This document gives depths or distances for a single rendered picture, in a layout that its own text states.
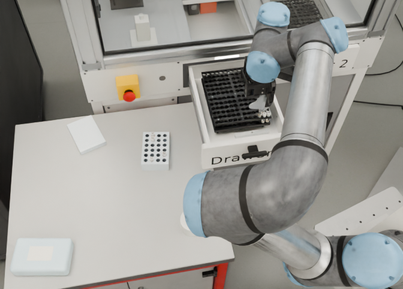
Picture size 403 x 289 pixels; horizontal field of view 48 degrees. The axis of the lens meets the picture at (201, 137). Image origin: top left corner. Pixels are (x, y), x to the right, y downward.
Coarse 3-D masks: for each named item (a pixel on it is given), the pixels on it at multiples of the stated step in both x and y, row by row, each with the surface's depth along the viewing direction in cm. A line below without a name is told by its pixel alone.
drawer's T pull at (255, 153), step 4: (248, 148) 128; (252, 148) 128; (256, 148) 128; (252, 152) 127; (256, 152) 127; (260, 152) 127; (264, 152) 127; (244, 156) 126; (248, 156) 126; (252, 156) 127; (256, 156) 127
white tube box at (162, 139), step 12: (144, 132) 144; (156, 132) 144; (168, 132) 145; (144, 144) 141; (156, 144) 142; (168, 144) 142; (144, 156) 139; (156, 156) 139; (168, 156) 139; (144, 168) 139; (156, 168) 139; (168, 168) 140
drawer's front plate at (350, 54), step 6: (348, 48) 151; (354, 48) 151; (336, 54) 152; (342, 54) 152; (348, 54) 153; (354, 54) 154; (336, 60) 154; (348, 60) 156; (354, 60) 156; (336, 66) 157; (342, 66) 157; (348, 66) 158; (276, 78) 156
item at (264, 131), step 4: (244, 132) 139; (248, 132) 139; (252, 132) 139; (256, 132) 139; (260, 132) 139; (264, 132) 139; (268, 132) 139; (236, 136) 138; (240, 136) 138; (244, 136) 139; (248, 136) 139
